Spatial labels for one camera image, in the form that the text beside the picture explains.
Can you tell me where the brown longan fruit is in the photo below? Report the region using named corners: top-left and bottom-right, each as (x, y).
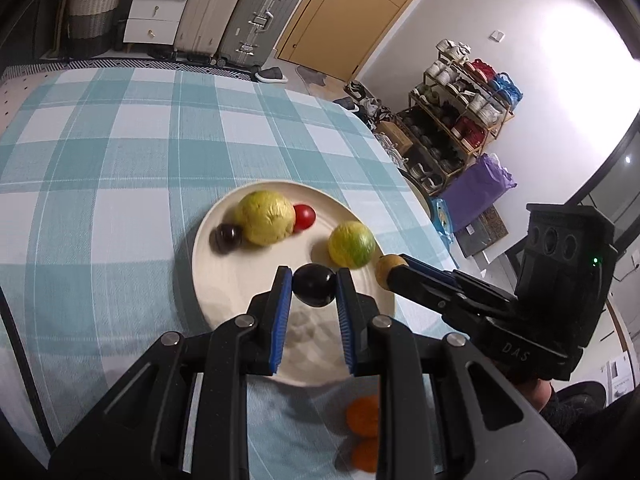
top-left (375, 255), bottom-right (408, 290)

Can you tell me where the green yellow citrus fruit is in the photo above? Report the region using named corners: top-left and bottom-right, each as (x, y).
top-left (328, 221), bottom-right (376, 269)

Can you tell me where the dark purple plum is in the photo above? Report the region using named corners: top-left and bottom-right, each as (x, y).
top-left (292, 263), bottom-right (336, 308)
top-left (213, 223), bottom-right (243, 254)

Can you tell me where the red cherry tomato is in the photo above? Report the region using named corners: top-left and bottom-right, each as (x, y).
top-left (293, 204), bottom-right (317, 233)

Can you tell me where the orange tangerine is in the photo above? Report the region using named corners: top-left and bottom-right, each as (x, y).
top-left (345, 394), bottom-right (380, 438)
top-left (350, 438), bottom-right (378, 474)

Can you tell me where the yellow guava fruit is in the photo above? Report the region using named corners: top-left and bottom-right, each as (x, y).
top-left (233, 190), bottom-right (296, 246)

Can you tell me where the person's right hand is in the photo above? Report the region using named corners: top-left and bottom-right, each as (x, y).
top-left (515, 379), bottom-right (553, 412)

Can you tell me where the purple bag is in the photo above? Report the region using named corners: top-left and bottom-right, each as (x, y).
top-left (439, 154), bottom-right (518, 232)

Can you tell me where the wooden shoe rack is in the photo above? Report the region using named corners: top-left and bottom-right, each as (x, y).
top-left (395, 39), bottom-right (523, 197)

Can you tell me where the cream round plate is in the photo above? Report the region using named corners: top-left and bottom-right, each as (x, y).
top-left (191, 180), bottom-right (396, 388)

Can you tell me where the grey slipper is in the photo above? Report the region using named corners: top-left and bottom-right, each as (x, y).
top-left (254, 67), bottom-right (288, 84)

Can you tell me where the wooden door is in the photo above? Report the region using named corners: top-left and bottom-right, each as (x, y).
top-left (276, 0), bottom-right (413, 81)

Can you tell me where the checkered teal tablecloth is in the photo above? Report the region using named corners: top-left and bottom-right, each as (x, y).
top-left (0, 66), bottom-right (459, 480)

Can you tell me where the silver suitcase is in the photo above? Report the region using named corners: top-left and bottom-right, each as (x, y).
top-left (216, 0), bottom-right (299, 70)

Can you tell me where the beige suitcase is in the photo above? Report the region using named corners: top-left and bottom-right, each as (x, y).
top-left (174, 0), bottom-right (239, 56)

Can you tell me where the woven laundry basket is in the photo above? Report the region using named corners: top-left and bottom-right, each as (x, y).
top-left (68, 0), bottom-right (120, 40)

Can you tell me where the white wall switch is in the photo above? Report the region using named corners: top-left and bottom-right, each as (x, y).
top-left (491, 30), bottom-right (504, 42)

